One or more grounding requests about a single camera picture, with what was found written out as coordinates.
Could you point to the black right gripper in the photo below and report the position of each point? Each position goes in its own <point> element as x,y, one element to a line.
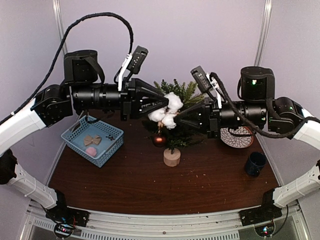
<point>212,127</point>

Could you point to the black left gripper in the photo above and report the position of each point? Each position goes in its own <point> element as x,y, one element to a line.
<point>128,104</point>

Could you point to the small green christmas tree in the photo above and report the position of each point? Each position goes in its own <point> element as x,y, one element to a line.
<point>179,137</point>

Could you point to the white fluffy ornament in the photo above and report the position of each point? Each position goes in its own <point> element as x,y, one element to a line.
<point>165,115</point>

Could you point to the dark red bauble ornament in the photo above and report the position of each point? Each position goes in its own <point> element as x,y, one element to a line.
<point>159,141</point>

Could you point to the pink pompom ornament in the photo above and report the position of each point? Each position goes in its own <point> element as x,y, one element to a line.
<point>91,151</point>

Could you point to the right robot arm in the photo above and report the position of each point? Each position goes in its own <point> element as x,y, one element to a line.
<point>256,108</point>

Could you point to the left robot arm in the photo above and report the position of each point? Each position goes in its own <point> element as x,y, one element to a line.
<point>82,89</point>

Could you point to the round wooden tree base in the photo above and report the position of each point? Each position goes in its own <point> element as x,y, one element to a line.
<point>171,158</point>

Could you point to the floral patterned ceramic plate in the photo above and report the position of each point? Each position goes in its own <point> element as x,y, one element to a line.
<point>239,138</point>

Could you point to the dark berry sprig ornament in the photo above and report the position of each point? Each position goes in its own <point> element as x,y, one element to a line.
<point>110,137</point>

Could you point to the light blue plastic basket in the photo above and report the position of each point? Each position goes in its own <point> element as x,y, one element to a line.
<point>88,125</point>

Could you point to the beige fabric bow ornament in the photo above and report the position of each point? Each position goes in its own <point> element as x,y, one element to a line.
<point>89,140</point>

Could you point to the dark blue mug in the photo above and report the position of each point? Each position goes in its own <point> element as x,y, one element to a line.
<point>255,163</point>

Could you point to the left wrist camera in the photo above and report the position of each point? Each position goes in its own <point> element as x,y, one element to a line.
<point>132,63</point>

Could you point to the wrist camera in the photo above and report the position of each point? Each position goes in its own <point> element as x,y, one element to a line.
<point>207,85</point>
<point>132,63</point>

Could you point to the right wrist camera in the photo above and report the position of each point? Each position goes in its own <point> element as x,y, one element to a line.
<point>207,85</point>

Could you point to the aluminium front rail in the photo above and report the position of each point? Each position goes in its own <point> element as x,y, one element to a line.
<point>223,225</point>

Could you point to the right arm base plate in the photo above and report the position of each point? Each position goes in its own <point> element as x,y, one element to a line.
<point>259,214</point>

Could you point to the left aluminium frame post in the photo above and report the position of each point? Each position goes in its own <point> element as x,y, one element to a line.
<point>58,18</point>

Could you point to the aluminium frame post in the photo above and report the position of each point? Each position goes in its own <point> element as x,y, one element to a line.
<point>58,18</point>
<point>264,31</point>

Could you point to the right aluminium frame post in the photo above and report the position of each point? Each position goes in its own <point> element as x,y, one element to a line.
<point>264,31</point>

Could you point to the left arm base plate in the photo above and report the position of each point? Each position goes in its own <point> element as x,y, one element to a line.
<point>70,216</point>

